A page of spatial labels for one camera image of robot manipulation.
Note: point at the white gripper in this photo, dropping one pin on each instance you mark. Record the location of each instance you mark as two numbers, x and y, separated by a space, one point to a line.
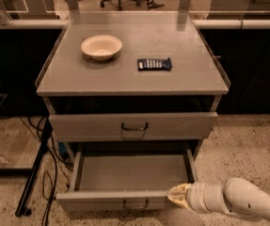
195 198

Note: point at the grey drawer cabinet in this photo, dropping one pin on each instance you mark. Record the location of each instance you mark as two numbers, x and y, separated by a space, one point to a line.
76 84

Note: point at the white bowl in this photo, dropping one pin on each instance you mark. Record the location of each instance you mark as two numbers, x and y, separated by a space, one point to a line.
101 47

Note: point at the black tripod stand leg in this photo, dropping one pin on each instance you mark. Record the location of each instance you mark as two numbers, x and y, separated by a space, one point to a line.
22 209

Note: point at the grey drawer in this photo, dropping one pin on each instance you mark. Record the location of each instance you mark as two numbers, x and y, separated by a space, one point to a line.
131 175
133 126

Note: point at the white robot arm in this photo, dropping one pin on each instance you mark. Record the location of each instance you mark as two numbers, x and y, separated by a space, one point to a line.
237 198

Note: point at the white horizontal rail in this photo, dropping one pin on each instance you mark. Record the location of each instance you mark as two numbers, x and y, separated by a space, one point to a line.
200 24

